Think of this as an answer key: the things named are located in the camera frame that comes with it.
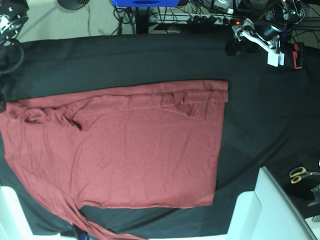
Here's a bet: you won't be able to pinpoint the black stand post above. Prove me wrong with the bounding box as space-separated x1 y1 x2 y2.
133 7 151 35

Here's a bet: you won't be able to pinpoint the white power strip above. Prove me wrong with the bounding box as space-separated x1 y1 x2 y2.
191 14 244 26

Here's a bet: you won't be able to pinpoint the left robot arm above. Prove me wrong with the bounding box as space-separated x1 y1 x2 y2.
225 0 305 67

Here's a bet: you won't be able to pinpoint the yellow-handled scissors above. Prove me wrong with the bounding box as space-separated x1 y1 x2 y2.
289 166 320 184

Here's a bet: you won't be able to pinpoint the black round base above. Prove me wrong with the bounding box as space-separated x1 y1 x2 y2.
57 0 90 11

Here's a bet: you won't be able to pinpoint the blue plastic box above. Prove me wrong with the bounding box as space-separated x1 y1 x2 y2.
111 0 180 8

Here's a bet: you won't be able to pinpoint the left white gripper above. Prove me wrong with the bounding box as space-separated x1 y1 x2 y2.
225 18 285 67

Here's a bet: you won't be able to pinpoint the orange and black clamp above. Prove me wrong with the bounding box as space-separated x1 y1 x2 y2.
292 42 305 70

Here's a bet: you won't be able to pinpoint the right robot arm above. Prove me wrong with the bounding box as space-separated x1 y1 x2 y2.
0 0 29 75

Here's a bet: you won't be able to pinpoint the red long-sleeve T-shirt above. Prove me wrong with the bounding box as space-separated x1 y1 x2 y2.
0 80 228 240

